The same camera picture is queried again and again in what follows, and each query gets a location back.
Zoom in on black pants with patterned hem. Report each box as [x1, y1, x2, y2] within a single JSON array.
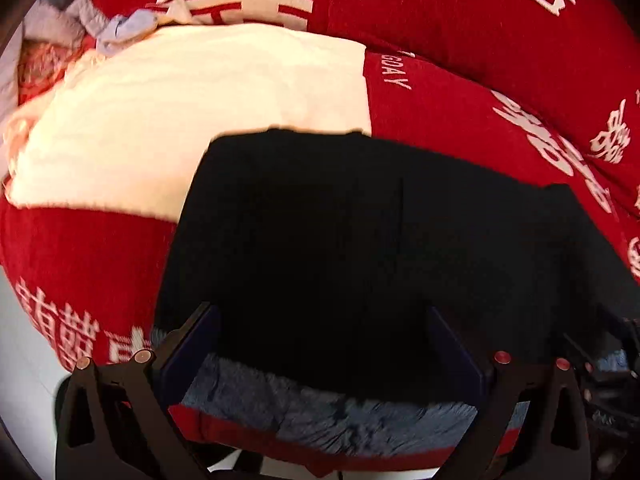
[[152, 130, 639, 458]]

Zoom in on red wedding blanket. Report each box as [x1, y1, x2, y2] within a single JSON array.
[[1, 24, 639, 476]]

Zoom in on red wedding quilt roll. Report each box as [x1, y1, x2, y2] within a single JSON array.
[[94, 0, 639, 193]]

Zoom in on grey clothes pile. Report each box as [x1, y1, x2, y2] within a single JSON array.
[[1, 0, 157, 117]]

